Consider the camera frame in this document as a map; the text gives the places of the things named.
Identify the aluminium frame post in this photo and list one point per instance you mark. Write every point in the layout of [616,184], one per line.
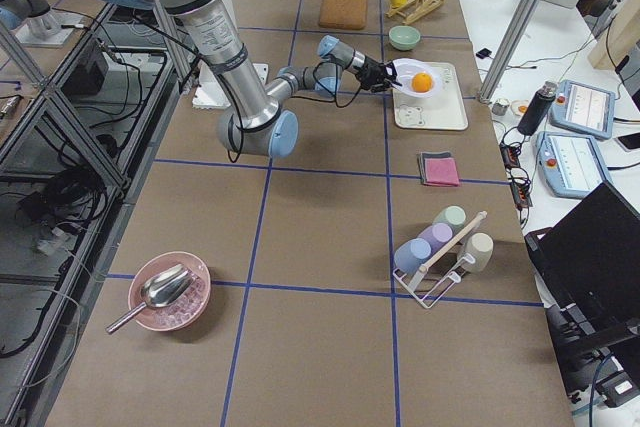
[514,32]

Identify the purple cup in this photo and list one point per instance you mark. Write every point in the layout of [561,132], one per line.
[437,235]

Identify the black bottle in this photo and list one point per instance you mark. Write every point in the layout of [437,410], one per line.
[537,108]

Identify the pink cloth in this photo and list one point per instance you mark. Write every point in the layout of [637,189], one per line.
[441,172]

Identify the white wire cup rack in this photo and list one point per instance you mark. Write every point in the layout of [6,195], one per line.
[428,289]

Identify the teach pendant near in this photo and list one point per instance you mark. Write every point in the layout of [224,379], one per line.
[571,164]

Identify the orange fruit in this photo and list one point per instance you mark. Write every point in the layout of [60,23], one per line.
[422,82]

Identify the black laptop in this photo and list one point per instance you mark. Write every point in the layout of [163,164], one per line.
[590,258]

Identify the cream bear tray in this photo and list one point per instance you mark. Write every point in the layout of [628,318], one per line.
[441,108]

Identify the beige cup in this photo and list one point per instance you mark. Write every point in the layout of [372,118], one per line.
[476,252]

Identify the green cup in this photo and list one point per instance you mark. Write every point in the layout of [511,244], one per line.
[454,216]

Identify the white round plate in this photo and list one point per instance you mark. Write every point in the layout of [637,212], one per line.
[407,68]

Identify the pink bowl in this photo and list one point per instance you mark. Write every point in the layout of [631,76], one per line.
[183,294]

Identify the teach pendant far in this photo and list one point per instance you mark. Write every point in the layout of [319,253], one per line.
[583,109]

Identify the green bowl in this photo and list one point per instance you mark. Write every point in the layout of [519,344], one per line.
[404,37]

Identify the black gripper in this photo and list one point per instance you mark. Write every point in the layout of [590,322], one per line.
[368,70]

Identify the teach pendant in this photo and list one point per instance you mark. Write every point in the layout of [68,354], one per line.
[583,109]
[571,164]

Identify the metal scoop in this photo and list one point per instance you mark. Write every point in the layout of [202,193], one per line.
[157,292]

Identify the wooden rack dowel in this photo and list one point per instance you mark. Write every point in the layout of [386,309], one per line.
[458,238]

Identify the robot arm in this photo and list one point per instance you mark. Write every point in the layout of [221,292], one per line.
[256,121]

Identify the grey cloth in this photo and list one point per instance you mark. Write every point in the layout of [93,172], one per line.
[421,157]

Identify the blue cup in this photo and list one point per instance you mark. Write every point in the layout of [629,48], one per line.
[411,255]

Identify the wooden drying rack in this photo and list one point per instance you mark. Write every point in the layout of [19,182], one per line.
[414,10]

